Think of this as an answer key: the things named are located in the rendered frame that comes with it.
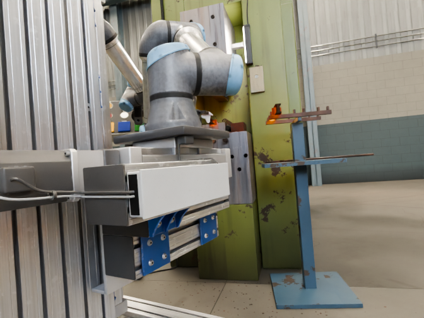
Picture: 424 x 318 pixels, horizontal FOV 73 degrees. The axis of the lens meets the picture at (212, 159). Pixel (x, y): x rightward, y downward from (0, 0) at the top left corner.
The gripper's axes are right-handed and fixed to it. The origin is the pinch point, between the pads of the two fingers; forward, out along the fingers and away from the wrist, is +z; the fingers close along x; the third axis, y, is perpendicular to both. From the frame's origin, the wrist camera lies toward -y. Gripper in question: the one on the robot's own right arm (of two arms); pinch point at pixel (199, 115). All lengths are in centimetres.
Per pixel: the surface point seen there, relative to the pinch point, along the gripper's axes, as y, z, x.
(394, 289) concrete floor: 100, 19, 93
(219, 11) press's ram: -71, 31, 10
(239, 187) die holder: 43, 25, 15
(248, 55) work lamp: -43, 41, 25
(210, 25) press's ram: -63, 31, 3
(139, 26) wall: -397, 621, -351
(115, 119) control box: -6, 11, -60
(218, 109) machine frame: -17, 79, -7
